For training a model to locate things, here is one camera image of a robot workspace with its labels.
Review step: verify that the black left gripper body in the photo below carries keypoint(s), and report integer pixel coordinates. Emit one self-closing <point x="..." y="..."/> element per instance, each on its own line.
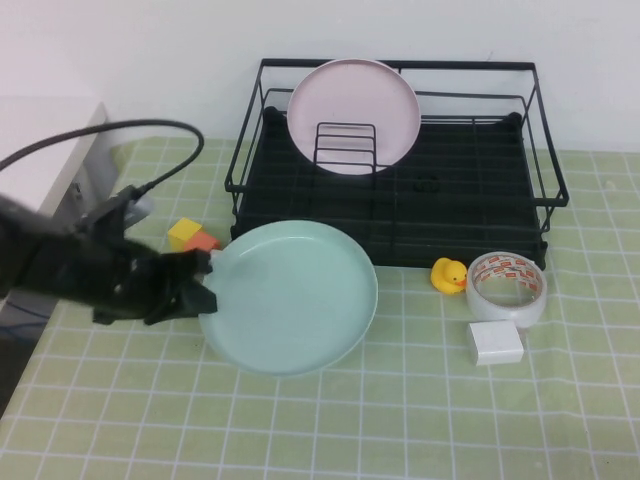
<point x="115" y="275"/>

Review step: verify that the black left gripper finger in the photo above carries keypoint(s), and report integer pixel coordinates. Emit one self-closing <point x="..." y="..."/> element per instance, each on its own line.
<point x="190" y="302"/>
<point x="187" y="265"/>

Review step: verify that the mint green round plate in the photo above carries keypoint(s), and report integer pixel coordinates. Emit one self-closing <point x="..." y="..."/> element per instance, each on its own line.
<point x="290" y="300"/>

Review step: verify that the pink round plate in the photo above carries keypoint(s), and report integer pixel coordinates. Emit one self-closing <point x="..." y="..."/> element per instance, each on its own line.
<point x="350" y="95"/>

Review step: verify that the orange cube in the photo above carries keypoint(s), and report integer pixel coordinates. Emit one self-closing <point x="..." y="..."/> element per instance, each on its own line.
<point x="200" y="242"/>

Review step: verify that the yellow cube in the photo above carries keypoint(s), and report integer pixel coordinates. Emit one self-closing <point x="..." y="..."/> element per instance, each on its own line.
<point x="182" y="231"/>

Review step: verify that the green checked tablecloth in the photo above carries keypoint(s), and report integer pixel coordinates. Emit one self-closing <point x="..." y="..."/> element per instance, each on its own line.
<point x="150" y="400"/>

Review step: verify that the yellow rubber duck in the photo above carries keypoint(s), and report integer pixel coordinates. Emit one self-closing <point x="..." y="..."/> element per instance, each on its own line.
<point x="445" y="275"/>

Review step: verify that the clear tape roll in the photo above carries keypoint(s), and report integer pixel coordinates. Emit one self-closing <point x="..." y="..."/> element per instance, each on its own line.
<point x="482" y="309"/>

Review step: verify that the white power adapter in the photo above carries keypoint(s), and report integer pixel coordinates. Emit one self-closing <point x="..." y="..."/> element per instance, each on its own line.
<point x="497" y="344"/>

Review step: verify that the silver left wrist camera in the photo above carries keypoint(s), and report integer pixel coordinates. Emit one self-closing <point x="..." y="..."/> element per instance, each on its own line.
<point x="140" y="207"/>

